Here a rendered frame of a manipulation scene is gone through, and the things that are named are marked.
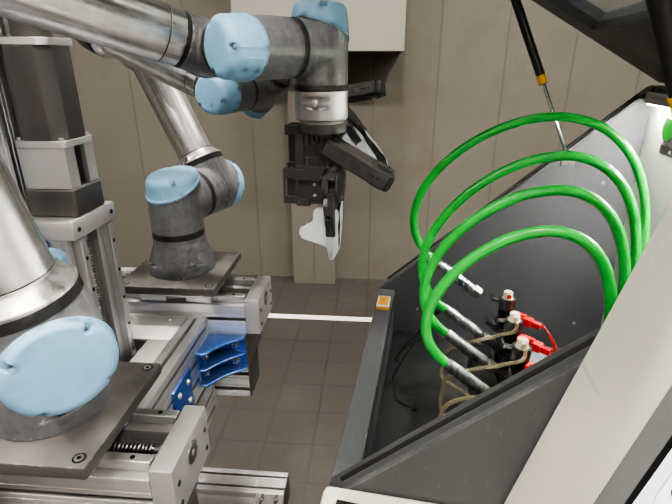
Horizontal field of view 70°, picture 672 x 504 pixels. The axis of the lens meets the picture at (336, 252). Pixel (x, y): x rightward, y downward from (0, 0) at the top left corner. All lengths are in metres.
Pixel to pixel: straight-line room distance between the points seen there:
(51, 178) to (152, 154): 2.74
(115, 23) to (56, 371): 0.40
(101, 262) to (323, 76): 0.56
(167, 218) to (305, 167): 0.47
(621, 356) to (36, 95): 0.85
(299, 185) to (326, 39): 0.20
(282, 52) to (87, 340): 0.39
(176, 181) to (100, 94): 2.68
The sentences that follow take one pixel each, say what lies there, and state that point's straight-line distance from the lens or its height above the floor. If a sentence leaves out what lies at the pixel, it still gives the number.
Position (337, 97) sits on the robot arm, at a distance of 0.69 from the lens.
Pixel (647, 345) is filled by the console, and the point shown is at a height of 1.28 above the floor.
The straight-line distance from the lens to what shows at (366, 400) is 0.88.
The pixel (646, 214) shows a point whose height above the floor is 1.27.
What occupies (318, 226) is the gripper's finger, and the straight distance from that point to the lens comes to 0.73.
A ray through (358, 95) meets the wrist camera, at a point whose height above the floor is 1.44.
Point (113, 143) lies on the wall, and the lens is 3.76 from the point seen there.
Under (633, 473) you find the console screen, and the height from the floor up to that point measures 1.21.
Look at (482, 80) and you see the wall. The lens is 3.31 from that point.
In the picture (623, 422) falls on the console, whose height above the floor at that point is 1.22.
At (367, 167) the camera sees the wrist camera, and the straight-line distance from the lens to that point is 0.69.
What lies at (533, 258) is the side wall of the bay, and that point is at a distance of 1.24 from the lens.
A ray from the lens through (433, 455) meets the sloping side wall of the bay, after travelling 0.65.
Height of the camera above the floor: 1.50
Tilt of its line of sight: 22 degrees down
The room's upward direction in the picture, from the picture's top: straight up
